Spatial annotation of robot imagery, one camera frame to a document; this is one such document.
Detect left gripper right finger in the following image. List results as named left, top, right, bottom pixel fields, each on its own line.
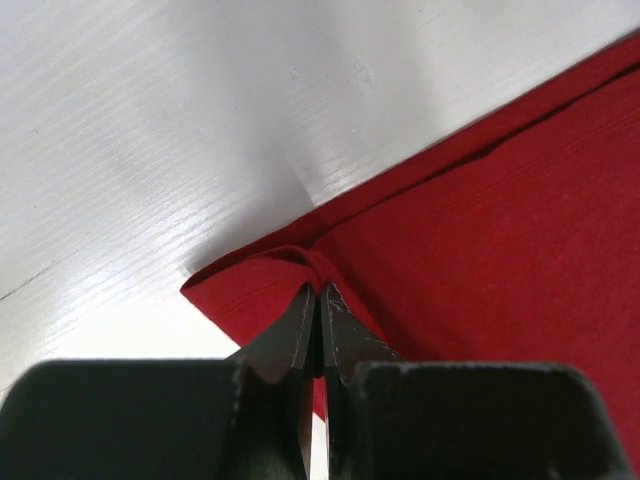
left=320, top=283, right=633, bottom=479

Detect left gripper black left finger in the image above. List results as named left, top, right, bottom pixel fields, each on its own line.
left=1, top=286, right=316, bottom=479

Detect dark red t shirt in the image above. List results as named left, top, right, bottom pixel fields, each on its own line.
left=181, top=34, right=639, bottom=462

